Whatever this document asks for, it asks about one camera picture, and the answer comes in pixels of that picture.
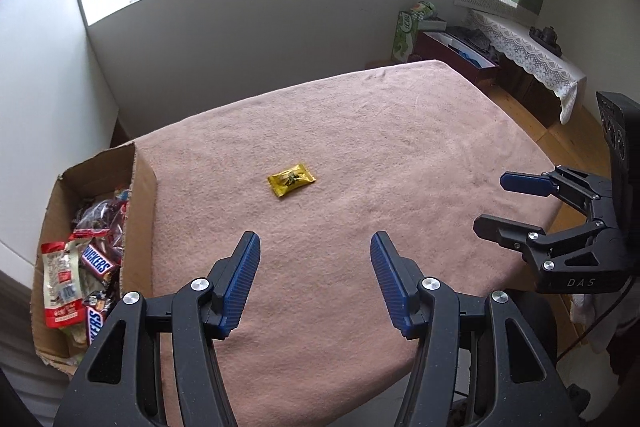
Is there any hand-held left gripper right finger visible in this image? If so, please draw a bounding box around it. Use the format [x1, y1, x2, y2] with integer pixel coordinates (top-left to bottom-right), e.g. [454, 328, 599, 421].
[369, 231, 584, 427]

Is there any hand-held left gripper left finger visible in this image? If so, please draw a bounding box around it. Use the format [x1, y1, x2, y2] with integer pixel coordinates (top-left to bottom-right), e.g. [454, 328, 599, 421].
[51, 231, 262, 427]

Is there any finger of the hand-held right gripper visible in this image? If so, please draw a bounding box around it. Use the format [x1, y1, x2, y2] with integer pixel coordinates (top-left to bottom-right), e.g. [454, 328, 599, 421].
[473, 214, 606, 273]
[500, 166, 601, 208]

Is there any yellow candy packet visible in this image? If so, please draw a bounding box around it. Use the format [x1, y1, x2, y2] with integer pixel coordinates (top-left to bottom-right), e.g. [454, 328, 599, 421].
[267, 163, 317, 198]

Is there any brown cardboard box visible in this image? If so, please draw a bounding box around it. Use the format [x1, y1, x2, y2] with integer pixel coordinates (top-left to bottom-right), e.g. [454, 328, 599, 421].
[31, 142, 158, 375]

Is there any small black snack packet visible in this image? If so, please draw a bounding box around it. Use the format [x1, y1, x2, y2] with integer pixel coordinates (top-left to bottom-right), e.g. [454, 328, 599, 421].
[82, 288, 120, 310]

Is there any large brown chocolate bar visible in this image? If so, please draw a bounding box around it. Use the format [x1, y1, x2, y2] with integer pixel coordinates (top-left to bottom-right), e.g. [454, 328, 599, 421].
[80, 243, 123, 284]

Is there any small brown chocolate bar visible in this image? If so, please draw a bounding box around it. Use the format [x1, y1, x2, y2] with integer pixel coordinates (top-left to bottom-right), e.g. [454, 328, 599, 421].
[84, 306, 111, 345]

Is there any clear red-edged dark fruit packet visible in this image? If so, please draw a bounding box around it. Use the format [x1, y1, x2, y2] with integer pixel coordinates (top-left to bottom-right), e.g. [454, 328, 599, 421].
[72, 199, 131, 253]

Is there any red white snack pouch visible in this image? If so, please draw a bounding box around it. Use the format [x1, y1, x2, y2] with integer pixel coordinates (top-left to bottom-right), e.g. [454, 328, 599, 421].
[40, 241, 86, 330]

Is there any white lace cloth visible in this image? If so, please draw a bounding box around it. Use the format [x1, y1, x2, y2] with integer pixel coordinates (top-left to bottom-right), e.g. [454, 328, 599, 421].
[454, 0, 588, 125]

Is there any dark wooden cabinet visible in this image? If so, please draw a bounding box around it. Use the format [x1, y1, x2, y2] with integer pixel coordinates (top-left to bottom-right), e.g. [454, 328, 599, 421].
[407, 27, 566, 130]

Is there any green carton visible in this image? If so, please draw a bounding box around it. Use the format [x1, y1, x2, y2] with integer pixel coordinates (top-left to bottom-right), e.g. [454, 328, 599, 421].
[390, 1, 438, 65]

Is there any white ribbed panel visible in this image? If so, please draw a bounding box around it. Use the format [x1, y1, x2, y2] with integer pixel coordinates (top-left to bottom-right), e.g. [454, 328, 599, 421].
[0, 269, 76, 427]

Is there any white cabinet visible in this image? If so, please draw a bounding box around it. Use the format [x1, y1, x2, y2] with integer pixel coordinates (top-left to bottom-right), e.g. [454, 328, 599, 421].
[0, 0, 121, 288]

